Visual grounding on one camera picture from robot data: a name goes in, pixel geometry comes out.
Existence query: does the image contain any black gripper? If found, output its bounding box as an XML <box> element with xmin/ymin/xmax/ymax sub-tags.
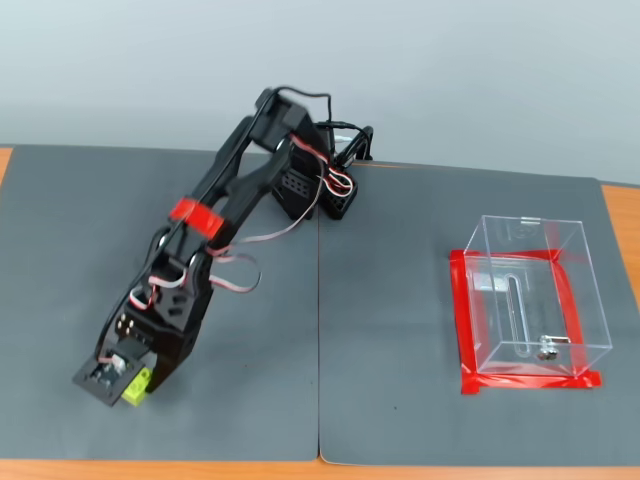
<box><xmin>93</xmin><ymin>248</ymin><xmax>217</xmax><ymax>396</ymax></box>

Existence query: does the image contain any green lego block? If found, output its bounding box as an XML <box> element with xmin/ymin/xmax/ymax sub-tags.
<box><xmin>121</xmin><ymin>367</ymin><xmax>153</xmax><ymax>407</ymax></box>

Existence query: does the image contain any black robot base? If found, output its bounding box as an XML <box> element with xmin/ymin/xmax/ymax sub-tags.
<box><xmin>272</xmin><ymin>127</ymin><xmax>360</xmax><ymax>222</ymax></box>

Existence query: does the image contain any transparent acrylic box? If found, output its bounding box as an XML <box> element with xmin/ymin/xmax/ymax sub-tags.
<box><xmin>462</xmin><ymin>214</ymin><xmax>614</xmax><ymax>380</ymax></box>

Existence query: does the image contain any metal box latch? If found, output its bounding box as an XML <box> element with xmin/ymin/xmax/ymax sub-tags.
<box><xmin>537</xmin><ymin>335</ymin><xmax>571</xmax><ymax>361</ymax></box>

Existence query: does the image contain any red tape band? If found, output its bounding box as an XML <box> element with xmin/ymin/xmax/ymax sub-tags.
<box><xmin>168</xmin><ymin>197</ymin><xmax>226</xmax><ymax>240</ymax></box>

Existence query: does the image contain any gray rubber mat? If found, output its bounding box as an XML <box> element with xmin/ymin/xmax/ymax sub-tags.
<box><xmin>317</xmin><ymin>160</ymin><xmax>640</xmax><ymax>466</ymax></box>
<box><xmin>0</xmin><ymin>144</ymin><xmax>321</xmax><ymax>462</ymax></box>

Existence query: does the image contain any black table clamp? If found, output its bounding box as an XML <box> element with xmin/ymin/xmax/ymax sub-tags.
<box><xmin>349</xmin><ymin>126</ymin><xmax>376</xmax><ymax>162</ymax></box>

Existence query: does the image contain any red tape strip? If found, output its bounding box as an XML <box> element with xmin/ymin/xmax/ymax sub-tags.
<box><xmin>458</xmin><ymin>370</ymin><xmax>603</xmax><ymax>396</ymax></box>
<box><xmin>548</xmin><ymin>259</ymin><xmax>589</xmax><ymax>376</ymax></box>
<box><xmin>448</xmin><ymin>248</ymin><xmax>482</xmax><ymax>396</ymax></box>

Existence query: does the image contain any white red servo cable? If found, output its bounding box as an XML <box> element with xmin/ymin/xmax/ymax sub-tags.
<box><xmin>128</xmin><ymin>269</ymin><xmax>189</xmax><ymax>314</ymax></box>
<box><xmin>204</xmin><ymin>132</ymin><xmax>356</xmax><ymax>254</ymax></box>
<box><xmin>207</xmin><ymin>253</ymin><xmax>262</xmax><ymax>295</ymax></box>

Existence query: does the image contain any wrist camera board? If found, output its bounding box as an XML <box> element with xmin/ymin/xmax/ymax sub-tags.
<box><xmin>71</xmin><ymin>349</ymin><xmax>151</xmax><ymax>409</ymax></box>

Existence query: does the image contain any black camera cable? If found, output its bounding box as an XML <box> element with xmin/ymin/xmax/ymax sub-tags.
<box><xmin>272</xmin><ymin>85</ymin><xmax>374</xmax><ymax>166</ymax></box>

